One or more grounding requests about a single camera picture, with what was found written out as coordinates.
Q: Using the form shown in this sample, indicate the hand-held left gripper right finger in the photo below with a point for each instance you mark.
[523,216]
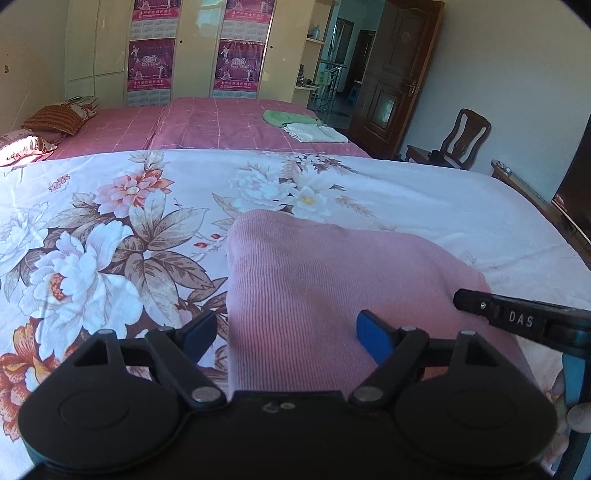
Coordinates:
[375,334]

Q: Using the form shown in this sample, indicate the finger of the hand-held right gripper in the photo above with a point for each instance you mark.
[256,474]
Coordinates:
[498,311]

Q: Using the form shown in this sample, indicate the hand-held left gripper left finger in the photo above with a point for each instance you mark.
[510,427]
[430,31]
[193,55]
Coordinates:
[199,330]

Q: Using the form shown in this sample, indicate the pink knit sweater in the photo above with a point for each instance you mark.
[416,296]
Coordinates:
[351,277]

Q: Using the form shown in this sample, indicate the person's right hand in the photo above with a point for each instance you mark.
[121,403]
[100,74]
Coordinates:
[581,417]

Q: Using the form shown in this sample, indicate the white floral bedspread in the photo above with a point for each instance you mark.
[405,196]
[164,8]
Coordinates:
[138,240]

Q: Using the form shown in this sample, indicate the dark wooden chair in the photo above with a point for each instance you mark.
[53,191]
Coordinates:
[464,138]

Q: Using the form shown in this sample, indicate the pink checked bed sheet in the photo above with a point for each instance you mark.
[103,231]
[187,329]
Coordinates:
[212,124]

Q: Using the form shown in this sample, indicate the white folded cloth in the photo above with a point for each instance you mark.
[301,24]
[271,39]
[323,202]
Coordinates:
[318,133]

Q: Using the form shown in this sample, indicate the green cloth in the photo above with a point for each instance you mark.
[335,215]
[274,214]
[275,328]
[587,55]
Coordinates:
[286,117]

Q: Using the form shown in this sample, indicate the blue plastic stool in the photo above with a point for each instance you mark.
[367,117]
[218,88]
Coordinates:
[358,91]

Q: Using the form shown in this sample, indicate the floral pillow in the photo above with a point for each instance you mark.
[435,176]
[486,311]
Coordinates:
[87,107]
[23,145]

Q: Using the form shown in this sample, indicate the metal stair railing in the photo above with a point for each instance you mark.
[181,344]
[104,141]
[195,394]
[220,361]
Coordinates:
[330,87]

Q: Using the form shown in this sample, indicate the brown striped pillow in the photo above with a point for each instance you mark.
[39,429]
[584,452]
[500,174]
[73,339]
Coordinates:
[53,119]

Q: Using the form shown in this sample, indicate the brown wooden door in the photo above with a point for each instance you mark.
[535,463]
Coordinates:
[392,69]

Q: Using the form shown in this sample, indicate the pink calendar poster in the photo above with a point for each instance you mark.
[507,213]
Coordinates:
[240,67]
[153,16]
[248,16]
[151,69]

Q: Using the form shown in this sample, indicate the cream wardrobe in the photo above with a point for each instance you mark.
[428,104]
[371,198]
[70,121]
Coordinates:
[194,55]

